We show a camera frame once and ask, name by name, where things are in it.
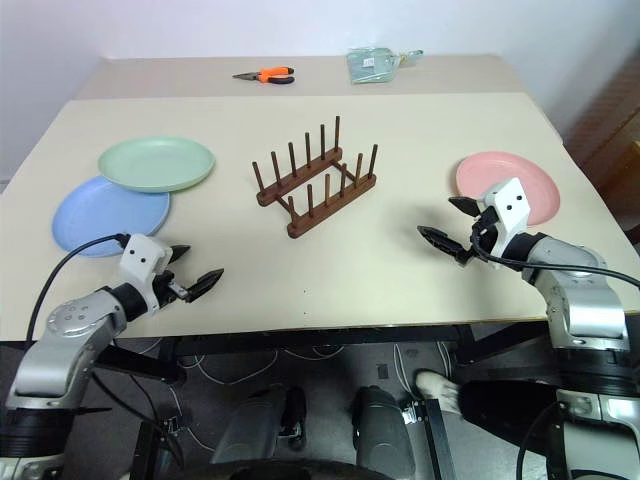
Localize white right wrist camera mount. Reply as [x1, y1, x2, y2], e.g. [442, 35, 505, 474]
[480, 177, 532, 271]

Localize blue plate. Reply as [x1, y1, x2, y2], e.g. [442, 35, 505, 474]
[51, 175, 172, 258]

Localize black metal table frame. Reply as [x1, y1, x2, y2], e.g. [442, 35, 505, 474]
[89, 322, 551, 384]

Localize green plate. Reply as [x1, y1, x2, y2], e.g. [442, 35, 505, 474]
[97, 137, 217, 194]

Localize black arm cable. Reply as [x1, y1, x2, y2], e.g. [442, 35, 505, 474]
[469, 227, 640, 290]
[27, 233, 130, 344]

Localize orange-handled pliers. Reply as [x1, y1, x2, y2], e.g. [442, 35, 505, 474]
[231, 66, 296, 85]

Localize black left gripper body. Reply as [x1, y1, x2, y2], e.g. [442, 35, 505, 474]
[152, 269, 195, 309]

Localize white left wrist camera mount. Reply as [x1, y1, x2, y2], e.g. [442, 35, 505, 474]
[119, 233, 174, 315]

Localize wooden dish rack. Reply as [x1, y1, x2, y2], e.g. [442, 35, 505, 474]
[251, 115, 379, 240]

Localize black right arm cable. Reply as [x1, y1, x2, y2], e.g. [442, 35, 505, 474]
[469, 227, 640, 290]

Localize pink-red plate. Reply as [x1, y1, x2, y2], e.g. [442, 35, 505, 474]
[454, 151, 561, 227]

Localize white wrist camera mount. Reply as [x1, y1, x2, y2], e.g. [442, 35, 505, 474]
[480, 177, 532, 271]
[119, 233, 174, 315]

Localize white shoe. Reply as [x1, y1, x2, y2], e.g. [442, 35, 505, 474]
[415, 368, 462, 415]

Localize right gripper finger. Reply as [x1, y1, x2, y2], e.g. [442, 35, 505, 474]
[447, 195, 484, 219]
[417, 225, 472, 262]

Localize green plastic packaging bag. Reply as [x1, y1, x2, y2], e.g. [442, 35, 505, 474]
[346, 47, 425, 85]

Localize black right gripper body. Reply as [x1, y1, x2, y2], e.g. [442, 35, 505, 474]
[456, 205, 501, 267]

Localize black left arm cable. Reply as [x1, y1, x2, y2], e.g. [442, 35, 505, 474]
[27, 233, 130, 344]

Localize dark grey rounded robot leg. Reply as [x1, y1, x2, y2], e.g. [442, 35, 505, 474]
[212, 385, 307, 467]
[351, 384, 415, 472]

